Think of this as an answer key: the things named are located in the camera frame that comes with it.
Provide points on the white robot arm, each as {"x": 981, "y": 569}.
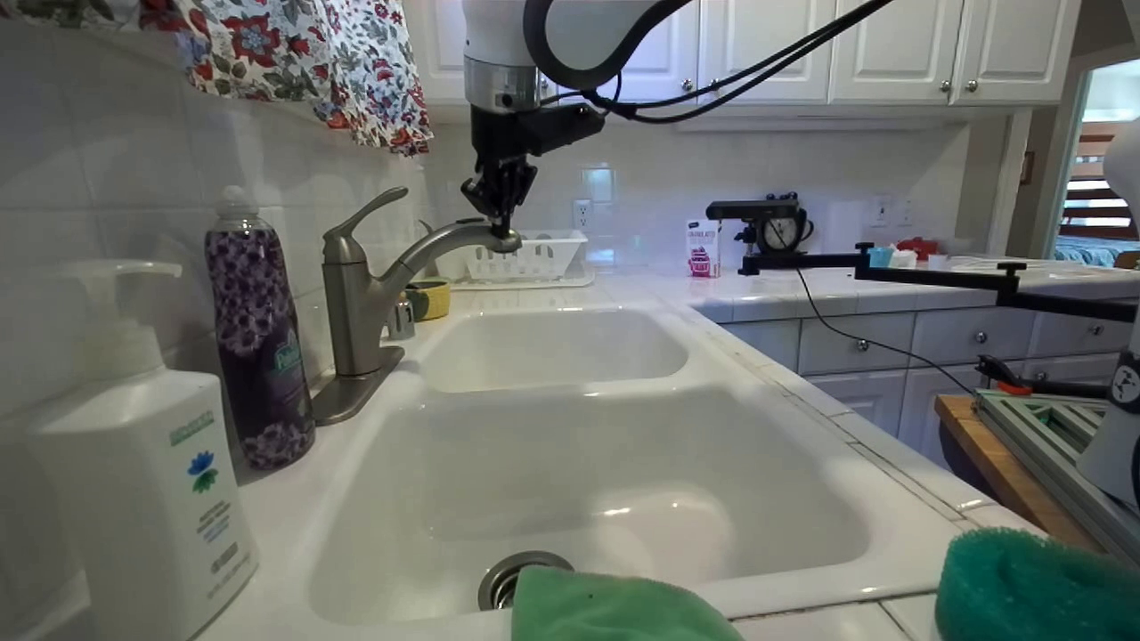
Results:
{"x": 494, "y": 35}

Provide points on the white plastic basket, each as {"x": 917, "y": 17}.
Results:
{"x": 546, "y": 255}

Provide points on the purple floral spray bottle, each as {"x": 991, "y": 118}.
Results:
{"x": 255, "y": 344}

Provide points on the small chrome sink fitting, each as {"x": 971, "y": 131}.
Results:
{"x": 405, "y": 319}

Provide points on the brushed metal kitchen faucet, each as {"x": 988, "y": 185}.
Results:
{"x": 349, "y": 323}

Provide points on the green cloth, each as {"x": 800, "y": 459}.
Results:
{"x": 1035, "y": 588}
{"x": 608, "y": 606}

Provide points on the floral patterned curtain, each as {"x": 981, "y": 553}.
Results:
{"x": 297, "y": 57}

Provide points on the small red item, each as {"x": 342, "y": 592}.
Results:
{"x": 920, "y": 245}

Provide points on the staircase steps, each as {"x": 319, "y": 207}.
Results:
{"x": 1092, "y": 207}

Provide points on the white double basin sink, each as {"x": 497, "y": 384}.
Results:
{"x": 662, "y": 476}

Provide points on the metal sink drain strainer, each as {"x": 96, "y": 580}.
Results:
{"x": 502, "y": 578}

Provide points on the white soap pump dispenser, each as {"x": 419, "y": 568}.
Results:
{"x": 142, "y": 498}

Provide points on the small teal item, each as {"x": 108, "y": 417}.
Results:
{"x": 880, "y": 255}

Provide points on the white device with black marks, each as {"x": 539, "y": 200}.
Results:
{"x": 1116, "y": 439}

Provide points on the black camera on mount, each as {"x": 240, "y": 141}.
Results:
{"x": 767, "y": 224}

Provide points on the white upper cabinet door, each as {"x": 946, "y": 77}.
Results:
{"x": 1015, "y": 48}
{"x": 909, "y": 55}
{"x": 748, "y": 28}
{"x": 662, "y": 64}

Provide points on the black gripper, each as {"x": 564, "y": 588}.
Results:
{"x": 499, "y": 135}

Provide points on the small pink white bottle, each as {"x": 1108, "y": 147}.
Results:
{"x": 702, "y": 250}

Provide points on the wooden board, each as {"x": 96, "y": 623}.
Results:
{"x": 991, "y": 455}

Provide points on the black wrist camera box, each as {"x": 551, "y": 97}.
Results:
{"x": 567, "y": 125}

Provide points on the grey metal frame rail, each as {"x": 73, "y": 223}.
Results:
{"x": 1054, "y": 455}

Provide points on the yellow cup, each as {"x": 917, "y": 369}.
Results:
{"x": 432, "y": 295}

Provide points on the white lower cabinet drawers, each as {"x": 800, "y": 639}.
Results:
{"x": 857, "y": 344}

